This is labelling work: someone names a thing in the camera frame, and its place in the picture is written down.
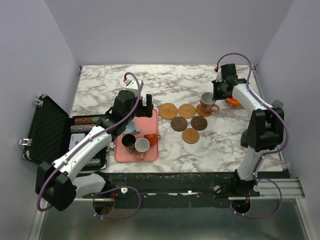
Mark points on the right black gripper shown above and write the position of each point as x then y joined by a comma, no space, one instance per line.
219,87

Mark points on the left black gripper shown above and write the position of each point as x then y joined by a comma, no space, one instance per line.
145,111

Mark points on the pink mug white inside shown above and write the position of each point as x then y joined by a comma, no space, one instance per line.
207,104

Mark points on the woven rattan coaster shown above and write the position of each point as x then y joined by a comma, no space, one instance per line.
187,111
168,111

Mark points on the light wood coaster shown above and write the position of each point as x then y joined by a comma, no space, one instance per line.
201,113
190,135

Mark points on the light blue cup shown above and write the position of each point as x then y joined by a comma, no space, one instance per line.
131,128

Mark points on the dark wood coaster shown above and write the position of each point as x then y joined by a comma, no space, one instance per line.
179,124
199,123

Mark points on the white cup brown handle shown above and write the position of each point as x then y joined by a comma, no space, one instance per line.
142,145

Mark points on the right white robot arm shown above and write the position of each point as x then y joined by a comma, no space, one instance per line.
266,126

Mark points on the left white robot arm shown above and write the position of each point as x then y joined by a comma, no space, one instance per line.
55,181

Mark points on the orange red cup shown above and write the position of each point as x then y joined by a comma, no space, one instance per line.
152,138

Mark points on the black cup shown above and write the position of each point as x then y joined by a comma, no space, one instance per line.
128,141

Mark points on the pink plastic tray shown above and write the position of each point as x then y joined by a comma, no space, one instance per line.
147,126

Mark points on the black microphone stand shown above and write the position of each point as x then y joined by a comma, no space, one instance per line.
243,139

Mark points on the black grey microphone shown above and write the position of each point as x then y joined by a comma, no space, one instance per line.
277,104

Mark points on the black poker chip case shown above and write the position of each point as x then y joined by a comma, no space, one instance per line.
53,132

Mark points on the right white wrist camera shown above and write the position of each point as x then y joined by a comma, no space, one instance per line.
218,77

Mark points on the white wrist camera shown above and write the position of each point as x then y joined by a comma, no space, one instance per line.
218,77
131,85

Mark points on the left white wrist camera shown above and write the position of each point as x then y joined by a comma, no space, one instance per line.
131,85

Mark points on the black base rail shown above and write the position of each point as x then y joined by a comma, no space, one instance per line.
185,190

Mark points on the aluminium rail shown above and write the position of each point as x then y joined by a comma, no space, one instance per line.
280,188

